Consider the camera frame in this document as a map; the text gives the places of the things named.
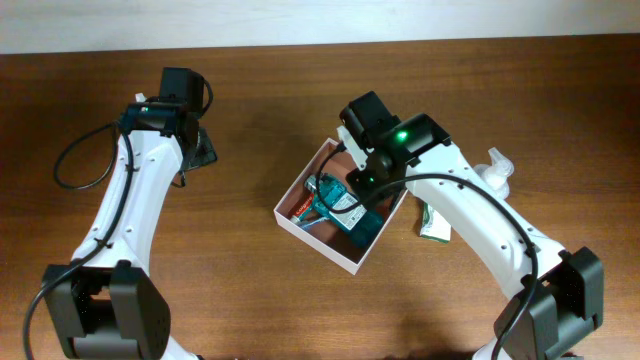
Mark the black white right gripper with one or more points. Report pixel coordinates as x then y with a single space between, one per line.
360 180

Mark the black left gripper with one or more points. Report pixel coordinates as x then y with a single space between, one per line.
206 155

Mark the teal mouthwash bottle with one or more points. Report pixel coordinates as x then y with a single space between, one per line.
361 225

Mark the teal toothpaste tube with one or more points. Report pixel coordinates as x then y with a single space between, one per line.
305 208

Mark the clear foam soap dispenser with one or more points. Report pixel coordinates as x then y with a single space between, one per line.
496 174

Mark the blue white toothbrush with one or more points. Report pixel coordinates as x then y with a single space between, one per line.
306 225

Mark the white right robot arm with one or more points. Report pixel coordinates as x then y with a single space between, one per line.
556 298

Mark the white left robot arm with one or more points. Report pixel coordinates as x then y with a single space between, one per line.
103 303

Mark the green white soap packet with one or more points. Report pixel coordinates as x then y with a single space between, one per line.
433 226

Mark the pink open cardboard box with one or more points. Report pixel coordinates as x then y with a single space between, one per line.
326 237

